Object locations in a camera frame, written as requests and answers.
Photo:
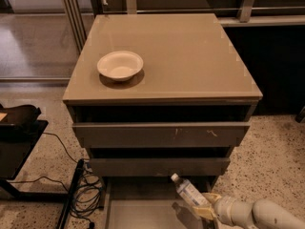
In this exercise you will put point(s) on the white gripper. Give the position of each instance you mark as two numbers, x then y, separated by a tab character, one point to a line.
224	208

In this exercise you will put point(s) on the clear bottle with blue label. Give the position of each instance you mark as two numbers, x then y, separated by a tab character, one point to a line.
187	191

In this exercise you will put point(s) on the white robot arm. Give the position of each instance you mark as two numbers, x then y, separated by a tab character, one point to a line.
261	214

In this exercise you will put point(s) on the grey open bottom drawer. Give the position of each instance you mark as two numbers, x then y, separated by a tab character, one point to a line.
148	203

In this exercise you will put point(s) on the grey top drawer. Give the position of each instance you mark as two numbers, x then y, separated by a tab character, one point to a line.
160	135

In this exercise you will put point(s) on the grey drawer cabinet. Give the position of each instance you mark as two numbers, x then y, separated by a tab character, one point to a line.
191	73

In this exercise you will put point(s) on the grey middle drawer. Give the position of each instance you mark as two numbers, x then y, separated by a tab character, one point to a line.
159	167

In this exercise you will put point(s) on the black power strip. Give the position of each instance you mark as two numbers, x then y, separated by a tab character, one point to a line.
67	204

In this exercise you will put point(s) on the white paper bowl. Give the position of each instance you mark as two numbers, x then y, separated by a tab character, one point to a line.
120	65

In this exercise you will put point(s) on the black side table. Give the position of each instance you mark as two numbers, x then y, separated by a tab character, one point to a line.
20	130

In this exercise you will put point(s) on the metal shelf frame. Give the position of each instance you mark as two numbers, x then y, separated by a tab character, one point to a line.
231	13

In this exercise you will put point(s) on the glass sliding door frame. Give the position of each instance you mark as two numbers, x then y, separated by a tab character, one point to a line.
73	13

